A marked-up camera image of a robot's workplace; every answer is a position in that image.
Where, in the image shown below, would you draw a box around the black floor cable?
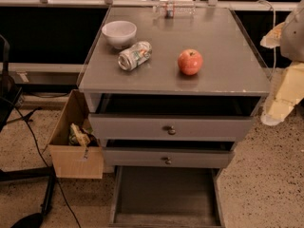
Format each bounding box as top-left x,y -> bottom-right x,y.
0,95 -> 83,228

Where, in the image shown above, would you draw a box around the black stand base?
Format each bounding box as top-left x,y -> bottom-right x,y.
0,35 -> 56,228

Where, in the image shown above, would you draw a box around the grey middle drawer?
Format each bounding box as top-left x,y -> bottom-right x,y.
103,147 -> 235,168

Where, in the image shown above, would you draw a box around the red apple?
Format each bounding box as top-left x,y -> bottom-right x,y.
178,49 -> 203,76

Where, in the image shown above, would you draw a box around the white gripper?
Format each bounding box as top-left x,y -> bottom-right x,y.
260,0 -> 304,126

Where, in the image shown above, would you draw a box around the snack bags in box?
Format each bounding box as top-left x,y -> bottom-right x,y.
68,119 -> 98,147

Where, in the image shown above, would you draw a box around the clear plastic water bottle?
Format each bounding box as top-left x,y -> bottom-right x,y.
152,1 -> 196,19

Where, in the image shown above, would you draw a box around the grey top drawer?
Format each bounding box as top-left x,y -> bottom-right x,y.
88,114 -> 254,142

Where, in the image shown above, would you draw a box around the crushed aluminium can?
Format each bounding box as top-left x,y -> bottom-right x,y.
118,41 -> 152,71

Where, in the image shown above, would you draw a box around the cardboard box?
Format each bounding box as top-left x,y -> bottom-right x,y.
47,90 -> 104,179

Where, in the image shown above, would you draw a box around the grey open bottom drawer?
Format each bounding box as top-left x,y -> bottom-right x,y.
109,166 -> 225,228

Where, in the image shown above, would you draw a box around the white hanging cable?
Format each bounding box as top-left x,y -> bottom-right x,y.
256,0 -> 277,80

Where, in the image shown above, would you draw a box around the grey drawer cabinet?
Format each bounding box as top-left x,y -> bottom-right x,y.
77,5 -> 273,169

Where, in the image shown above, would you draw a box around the white ceramic bowl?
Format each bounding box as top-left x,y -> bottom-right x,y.
102,21 -> 137,49

